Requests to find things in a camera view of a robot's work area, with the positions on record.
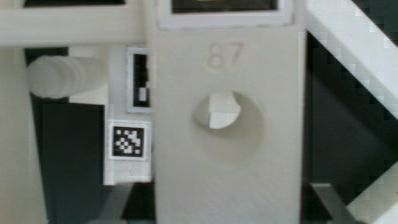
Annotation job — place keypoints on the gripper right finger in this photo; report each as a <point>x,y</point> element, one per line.
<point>323,208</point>

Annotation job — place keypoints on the white chair back frame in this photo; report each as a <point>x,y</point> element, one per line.
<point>225,73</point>

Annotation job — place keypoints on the white chair seat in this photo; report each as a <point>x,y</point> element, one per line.
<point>99,77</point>

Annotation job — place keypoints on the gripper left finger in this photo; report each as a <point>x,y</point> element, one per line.
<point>128,206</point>

